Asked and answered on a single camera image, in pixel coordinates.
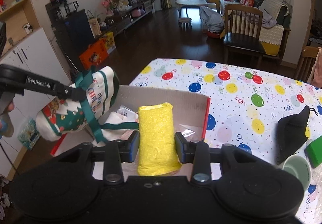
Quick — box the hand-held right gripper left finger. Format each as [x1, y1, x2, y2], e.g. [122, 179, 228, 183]
[57, 131, 140, 186]

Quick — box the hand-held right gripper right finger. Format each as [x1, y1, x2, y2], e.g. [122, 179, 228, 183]
[174, 132, 276, 186]

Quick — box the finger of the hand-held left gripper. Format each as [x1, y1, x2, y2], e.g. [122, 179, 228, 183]
[59, 83, 87, 101]

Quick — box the white and green christmas bag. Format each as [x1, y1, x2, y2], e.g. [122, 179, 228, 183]
[35, 65, 140, 143]

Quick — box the yellow sponge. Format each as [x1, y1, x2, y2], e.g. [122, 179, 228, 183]
[137, 102, 181, 176]

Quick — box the red and white cardboard box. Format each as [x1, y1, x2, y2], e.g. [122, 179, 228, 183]
[50, 85, 211, 177]

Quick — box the black face mask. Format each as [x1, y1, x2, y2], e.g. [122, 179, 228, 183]
[275, 105, 316, 165]

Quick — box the green sponge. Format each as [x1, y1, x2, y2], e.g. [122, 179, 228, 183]
[303, 135, 322, 168]

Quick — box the person's left hand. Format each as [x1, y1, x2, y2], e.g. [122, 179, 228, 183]
[0, 102, 15, 139]

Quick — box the white cabinet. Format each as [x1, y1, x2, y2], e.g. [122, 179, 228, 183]
[0, 27, 71, 180]

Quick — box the white plastic bag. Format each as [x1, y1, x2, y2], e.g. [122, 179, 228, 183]
[99, 105, 139, 144]

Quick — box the orange gift box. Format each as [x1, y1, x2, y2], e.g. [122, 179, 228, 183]
[79, 38, 109, 68]

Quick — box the teal patterned box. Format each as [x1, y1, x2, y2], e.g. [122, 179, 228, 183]
[17, 118, 41, 151]

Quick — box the yellow printed box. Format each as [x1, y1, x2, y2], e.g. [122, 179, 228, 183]
[99, 31, 117, 54]

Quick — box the black water dispenser cabinet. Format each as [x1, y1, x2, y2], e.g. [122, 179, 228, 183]
[45, 0, 96, 64]

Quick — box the brown paper bag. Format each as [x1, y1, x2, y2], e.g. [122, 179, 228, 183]
[88, 16, 102, 37]

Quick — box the balloon print tablecloth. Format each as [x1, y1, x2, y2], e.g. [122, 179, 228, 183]
[118, 58, 322, 224]

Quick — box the glass kettle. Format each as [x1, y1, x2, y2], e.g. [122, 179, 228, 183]
[64, 0, 79, 15]

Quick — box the low dark television stand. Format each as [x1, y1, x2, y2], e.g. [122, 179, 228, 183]
[100, 0, 156, 36]

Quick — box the pink flower bouquet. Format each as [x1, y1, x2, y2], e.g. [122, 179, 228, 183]
[102, 0, 114, 16]

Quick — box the pale green cup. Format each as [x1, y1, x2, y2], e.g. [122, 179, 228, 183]
[281, 154, 312, 192]

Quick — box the red basin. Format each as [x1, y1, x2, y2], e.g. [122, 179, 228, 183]
[206, 29, 225, 39]

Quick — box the small round stool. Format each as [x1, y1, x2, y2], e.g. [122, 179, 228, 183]
[178, 17, 193, 31]

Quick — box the wooden chair with dark seat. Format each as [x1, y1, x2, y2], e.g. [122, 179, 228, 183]
[223, 3, 266, 64]

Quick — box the grey stuffed bag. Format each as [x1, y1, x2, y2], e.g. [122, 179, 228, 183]
[199, 5, 225, 34]

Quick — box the green sofa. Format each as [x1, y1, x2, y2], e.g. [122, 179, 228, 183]
[220, 0, 293, 64]

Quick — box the wooden coffee table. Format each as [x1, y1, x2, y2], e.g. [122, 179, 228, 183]
[175, 0, 211, 19]

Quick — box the lavender clothing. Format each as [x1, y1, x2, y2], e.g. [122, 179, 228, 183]
[259, 9, 279, 29]

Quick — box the pink towel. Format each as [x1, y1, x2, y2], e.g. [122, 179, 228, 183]
[308, 47, 322, 88]

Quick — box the cream crochet sofa cover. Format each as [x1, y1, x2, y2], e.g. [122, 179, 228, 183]
[259, 0, 289, 17]

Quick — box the wooden wall shelf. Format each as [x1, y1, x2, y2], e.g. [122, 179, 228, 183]
[0, 0, 40, 57]

